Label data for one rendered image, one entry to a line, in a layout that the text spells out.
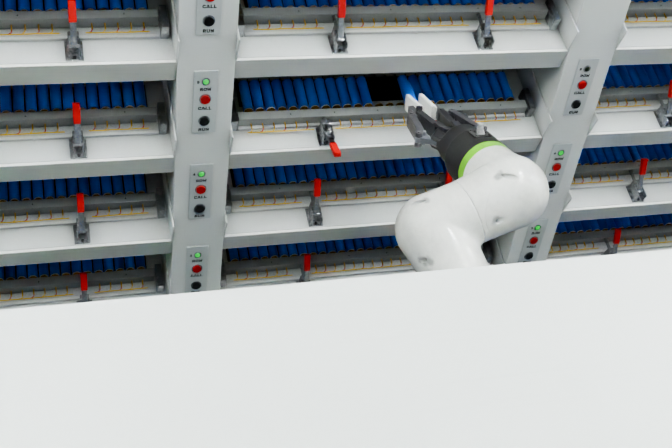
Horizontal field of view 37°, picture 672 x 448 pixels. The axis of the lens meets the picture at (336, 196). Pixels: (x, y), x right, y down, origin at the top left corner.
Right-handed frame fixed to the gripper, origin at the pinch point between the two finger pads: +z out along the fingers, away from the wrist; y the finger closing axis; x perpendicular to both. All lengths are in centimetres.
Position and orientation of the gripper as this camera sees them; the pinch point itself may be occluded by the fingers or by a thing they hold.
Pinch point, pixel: (420, 108)
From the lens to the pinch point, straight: 179.7
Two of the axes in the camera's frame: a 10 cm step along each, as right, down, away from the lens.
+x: -0.5, 9.0, 4.4
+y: -9.5, 0.9, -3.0
